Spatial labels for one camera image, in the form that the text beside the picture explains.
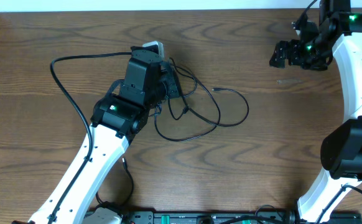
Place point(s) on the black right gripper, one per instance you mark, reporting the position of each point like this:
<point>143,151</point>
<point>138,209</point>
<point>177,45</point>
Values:
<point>293,59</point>

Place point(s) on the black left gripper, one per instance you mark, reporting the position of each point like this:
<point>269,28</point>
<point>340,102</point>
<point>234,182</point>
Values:
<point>171,79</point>

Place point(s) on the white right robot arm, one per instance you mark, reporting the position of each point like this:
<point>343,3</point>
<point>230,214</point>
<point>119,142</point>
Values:
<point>336,37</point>

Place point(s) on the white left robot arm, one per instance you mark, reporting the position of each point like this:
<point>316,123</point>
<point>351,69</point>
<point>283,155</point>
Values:
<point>116,119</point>

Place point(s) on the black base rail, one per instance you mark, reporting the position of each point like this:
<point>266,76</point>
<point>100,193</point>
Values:
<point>215,217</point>

